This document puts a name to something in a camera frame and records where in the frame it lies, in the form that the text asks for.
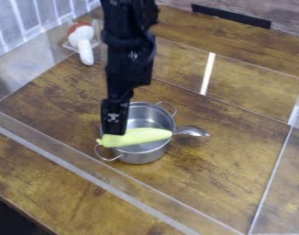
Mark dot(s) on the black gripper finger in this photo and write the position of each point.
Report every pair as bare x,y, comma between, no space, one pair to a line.
113,114

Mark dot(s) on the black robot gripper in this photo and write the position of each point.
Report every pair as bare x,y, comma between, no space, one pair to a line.
128,18

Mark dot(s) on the small stainless steel pot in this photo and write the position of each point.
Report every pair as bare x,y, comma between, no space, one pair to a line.
144,115

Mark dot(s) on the white red toy mushroom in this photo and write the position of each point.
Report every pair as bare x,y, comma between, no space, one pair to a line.
78,36

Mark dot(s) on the black bar on table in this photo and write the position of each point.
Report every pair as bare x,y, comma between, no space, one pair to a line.
252,21

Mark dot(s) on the clear acrylic enclosure wall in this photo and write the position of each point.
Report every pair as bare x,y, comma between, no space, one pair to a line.
227,184

